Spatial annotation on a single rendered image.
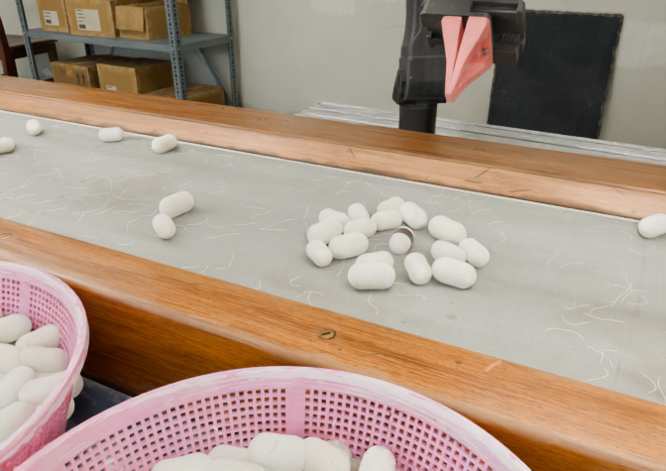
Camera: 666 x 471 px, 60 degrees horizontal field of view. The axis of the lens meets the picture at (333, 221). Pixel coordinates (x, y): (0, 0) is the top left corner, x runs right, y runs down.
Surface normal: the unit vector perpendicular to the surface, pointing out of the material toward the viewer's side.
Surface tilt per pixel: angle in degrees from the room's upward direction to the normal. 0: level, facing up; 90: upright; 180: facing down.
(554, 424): 0
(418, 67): 78
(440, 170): 45
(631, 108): 90
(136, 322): 90
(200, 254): 0
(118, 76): 90
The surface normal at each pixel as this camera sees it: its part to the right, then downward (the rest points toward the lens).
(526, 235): 0.00, -0.90
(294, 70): -0.48, 0.39
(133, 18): -0.56, 0.19
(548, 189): -0.31, -0.37
